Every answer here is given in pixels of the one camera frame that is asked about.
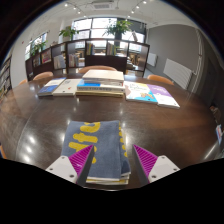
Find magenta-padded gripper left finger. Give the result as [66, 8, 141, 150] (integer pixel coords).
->
[45, 144, 95, 185]

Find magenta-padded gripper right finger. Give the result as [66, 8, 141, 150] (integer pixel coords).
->
[132, 144, 181, 186]

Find grey towel with yellow letters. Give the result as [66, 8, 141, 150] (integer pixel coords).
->
[60, 120, 132, 186]

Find purple and white magazine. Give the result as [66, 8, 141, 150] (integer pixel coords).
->
[146, 83, 181, 110]

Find colourful illustrated magazine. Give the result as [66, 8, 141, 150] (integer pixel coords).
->
[124, 80, 159, 104]

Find dark blue book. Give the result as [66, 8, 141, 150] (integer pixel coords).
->
[37, 77, 67, 98]

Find large blue-cover book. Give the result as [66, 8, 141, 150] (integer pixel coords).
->
[75, 79, 126, 98]

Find beige hardcover book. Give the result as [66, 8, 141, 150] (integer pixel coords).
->
[82, 69, 125, 87]

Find dark open shelf unit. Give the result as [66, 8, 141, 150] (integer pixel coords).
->
[25, 38, 151, 82]

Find green potted plant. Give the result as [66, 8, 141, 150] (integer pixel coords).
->
[29, 40, 49, 57]
[58, 25, 79, 41]
[103, 19, 133, 41]

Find small side window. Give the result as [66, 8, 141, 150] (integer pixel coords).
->
[24, 31, 49, 61]

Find large glass window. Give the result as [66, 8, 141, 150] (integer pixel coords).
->
[71, 17, 147, 43]

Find ceiling lights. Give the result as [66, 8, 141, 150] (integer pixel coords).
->
[64, 0, 148, 14]

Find ceiling air conditioner unit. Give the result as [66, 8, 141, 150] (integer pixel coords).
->
[90, 0, 115, 10]

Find large white wall radiator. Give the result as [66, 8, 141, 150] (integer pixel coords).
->
[163, 58, 194, 90]

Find wall bookshelf unit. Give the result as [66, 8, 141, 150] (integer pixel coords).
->
[0, 54, 13, 101]

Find small white wall radiator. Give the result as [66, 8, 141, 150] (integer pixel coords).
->
[146, 52, 158, 68]

